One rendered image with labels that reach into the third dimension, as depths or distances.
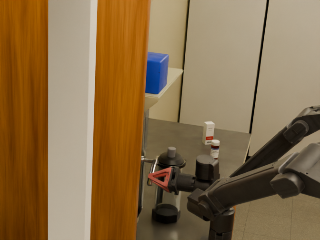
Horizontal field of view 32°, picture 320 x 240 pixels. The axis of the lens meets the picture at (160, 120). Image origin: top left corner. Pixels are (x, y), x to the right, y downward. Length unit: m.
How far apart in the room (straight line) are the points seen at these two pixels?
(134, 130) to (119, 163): 0.11
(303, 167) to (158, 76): 0.61
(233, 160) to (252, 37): 2.13
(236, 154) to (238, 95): 2.09
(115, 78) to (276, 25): 3.22
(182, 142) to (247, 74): 2.02
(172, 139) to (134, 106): 1.32
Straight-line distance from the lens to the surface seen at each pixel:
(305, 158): 1.02
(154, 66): 1.49
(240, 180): 1.20
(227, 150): 2.68
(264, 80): 4.65
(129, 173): 1.50
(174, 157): 1.95
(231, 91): 4.70
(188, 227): 2.02
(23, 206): 1.67
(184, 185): 1.79
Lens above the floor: 1.96
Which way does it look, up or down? 20 degrees down
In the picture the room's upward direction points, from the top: 4 degrees clockwise
